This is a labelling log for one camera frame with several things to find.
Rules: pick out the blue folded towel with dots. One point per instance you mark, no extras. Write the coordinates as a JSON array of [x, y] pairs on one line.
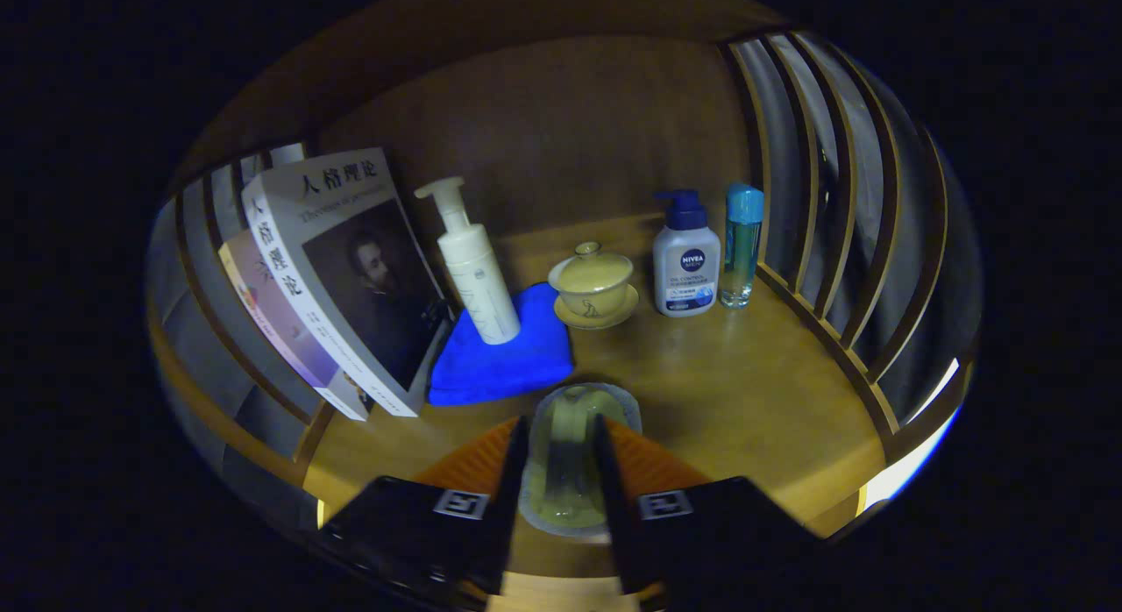
[[500, 366]]

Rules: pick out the yellow lidded teacup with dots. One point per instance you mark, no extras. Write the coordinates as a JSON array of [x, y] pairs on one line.
[[593, 279]]

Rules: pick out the green snack packet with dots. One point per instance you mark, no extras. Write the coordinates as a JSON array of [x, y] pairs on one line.
[[565, 489]]

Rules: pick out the wooden cabinet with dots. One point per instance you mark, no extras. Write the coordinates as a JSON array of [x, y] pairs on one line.
[[543, 112]]

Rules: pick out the thick white book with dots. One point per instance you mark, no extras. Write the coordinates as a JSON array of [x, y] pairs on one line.
[[351, 270]]

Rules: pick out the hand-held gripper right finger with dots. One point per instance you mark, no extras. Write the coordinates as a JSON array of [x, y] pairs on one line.
[[701, 533]]

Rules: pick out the white bottle with blue pump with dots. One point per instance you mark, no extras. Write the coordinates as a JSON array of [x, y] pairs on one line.
[[686, 270]]

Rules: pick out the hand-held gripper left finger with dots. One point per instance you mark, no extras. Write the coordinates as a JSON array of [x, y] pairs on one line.
[[421, 533]]

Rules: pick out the teal clear bottle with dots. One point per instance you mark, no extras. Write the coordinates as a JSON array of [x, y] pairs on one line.
[[741, 252]]

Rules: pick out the wooden countertop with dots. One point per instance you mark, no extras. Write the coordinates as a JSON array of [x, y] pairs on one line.
[[727, 375]]

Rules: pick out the purple book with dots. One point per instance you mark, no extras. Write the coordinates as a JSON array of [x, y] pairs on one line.
[[280, 323]]

